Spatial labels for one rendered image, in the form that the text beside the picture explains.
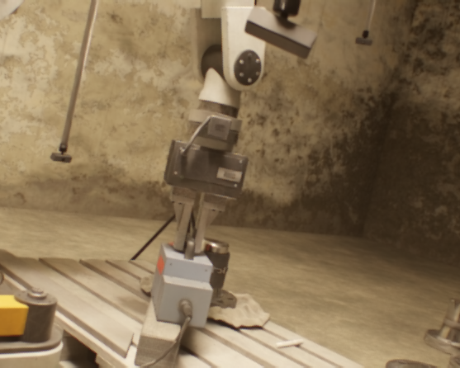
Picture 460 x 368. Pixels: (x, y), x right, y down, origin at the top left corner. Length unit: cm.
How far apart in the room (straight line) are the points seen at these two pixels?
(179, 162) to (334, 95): 482
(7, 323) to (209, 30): 109
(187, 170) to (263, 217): 423
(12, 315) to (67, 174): 340
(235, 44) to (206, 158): 34
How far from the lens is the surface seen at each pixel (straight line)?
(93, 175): 464
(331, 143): 660
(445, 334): 325
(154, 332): 164
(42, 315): 118
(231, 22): 176
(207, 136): 177
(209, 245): 221
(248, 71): 179
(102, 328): 180
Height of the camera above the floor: 76
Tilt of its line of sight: 3 degrees down
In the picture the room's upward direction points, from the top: 13 degrees clockwise
